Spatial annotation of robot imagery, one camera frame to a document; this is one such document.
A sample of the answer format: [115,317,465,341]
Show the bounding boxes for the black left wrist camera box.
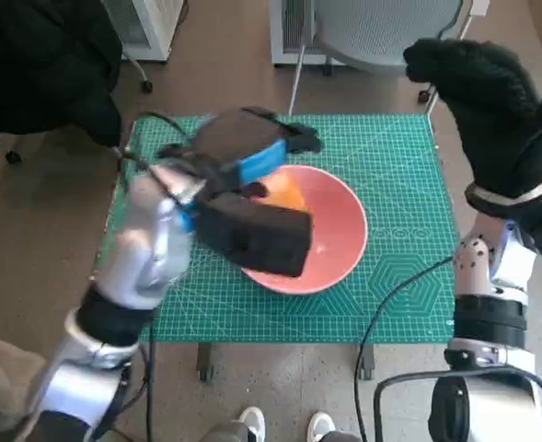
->
[194,192,315,278]

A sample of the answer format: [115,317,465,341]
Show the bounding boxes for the black table leg caster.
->
[358,343,375,379]
[195,343,214,382]

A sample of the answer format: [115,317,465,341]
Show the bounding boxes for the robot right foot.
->
[307,410,336,442]

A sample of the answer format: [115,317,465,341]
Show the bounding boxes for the white air purifier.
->
[102,0,184,64]
[270,0,334,68]

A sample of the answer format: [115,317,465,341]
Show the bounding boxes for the grey mesh office chair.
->
[288,0,492,116]

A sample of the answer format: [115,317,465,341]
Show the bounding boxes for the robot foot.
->
[238,405,267,442]
[307,410,336,442]

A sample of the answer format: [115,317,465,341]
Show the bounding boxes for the chair legs with casters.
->
[0,54,156,165]

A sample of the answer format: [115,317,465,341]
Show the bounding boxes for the long toy bread loaf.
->
[259,173,306,212]

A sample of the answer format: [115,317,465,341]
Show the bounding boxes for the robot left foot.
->
[238,405,267,442]

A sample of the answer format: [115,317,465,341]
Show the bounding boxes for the green cutting mat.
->
[96,113,458,344]

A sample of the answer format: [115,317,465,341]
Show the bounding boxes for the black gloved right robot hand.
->
[402,38,542,199]

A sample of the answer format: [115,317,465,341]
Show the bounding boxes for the black jacket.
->
[0,0,124,148]

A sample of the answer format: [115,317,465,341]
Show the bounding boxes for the black cable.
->
[353,255,456,442]
[139,321,159,442]
[134,111,198,144]
[374,366,542,442]

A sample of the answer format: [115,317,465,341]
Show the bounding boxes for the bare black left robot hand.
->
[157,106,322,198]

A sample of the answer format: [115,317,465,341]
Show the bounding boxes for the pink bowl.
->
[240,164,369,296]

